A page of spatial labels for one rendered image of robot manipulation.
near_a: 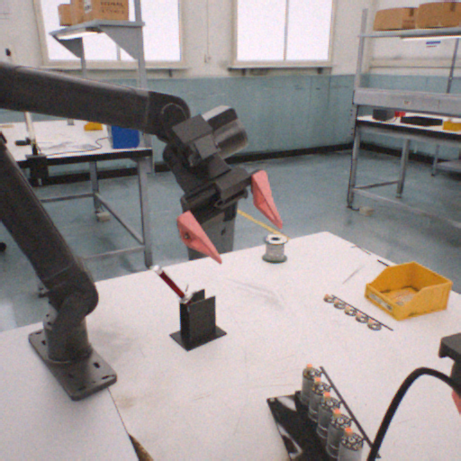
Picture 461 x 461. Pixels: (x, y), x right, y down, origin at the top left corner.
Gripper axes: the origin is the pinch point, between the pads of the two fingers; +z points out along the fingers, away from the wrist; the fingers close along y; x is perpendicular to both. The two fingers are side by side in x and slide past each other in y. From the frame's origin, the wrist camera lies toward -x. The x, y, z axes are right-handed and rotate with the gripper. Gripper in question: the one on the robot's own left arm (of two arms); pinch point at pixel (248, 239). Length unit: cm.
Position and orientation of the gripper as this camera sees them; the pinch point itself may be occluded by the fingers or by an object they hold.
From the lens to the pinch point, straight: 60.2
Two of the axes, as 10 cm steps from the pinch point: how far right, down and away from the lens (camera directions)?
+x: 0.7, 5.2, 8.5
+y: 8.4, -4.8, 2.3
